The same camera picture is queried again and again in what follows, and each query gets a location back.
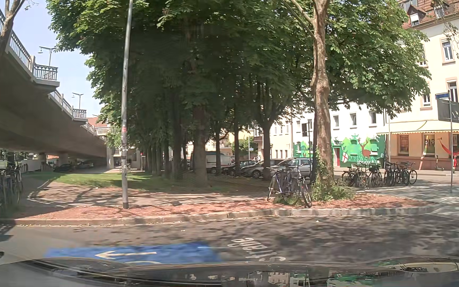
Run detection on tall grey pole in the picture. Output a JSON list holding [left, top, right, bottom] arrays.
[[120, 0, 134, 210]]

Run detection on white building with green mural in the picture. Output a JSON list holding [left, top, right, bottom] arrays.
[[269, 102, 387, 168]]

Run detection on concrete elevated bridge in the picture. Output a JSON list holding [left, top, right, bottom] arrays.
[[0, 0, 112, 200]]

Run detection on road sign on post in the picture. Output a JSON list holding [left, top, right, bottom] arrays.
[[435, 92, 459, 194]]

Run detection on row of parked bicycles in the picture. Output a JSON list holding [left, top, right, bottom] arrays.
[[341, 161, 418, 189]]

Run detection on bicycles at tree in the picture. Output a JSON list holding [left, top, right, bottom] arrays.
[[266, 165, 314, 209]]

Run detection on grass patch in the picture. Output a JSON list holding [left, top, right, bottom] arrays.
[[26, 171, 270, 193]]

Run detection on reddish paved pavement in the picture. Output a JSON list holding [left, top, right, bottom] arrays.
[[0, 169, 459, 226]]

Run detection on road markings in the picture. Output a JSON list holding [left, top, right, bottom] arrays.
[[45, 238, 287, 265]]

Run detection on bicycles under bridge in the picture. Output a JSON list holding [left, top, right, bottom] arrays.
[[0, 161, 24, 218]]

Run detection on row of trees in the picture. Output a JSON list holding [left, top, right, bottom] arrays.
[[46, 0, 314, 188]]

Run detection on row of parked cars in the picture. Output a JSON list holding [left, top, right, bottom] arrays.
[[221, 157, 313, 179]]

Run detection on large tree with pale trunk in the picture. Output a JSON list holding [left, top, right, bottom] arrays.
[[281, 0, 432, 202]]

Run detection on white van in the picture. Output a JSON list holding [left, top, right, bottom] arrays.
[[190, 151, 234, 174]]

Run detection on grey asphalt road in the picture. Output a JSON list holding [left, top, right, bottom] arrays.
[[0, 181, 459, 268]]

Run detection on cream corner building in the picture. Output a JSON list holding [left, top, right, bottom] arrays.
[[376, 0, 459, 171]]

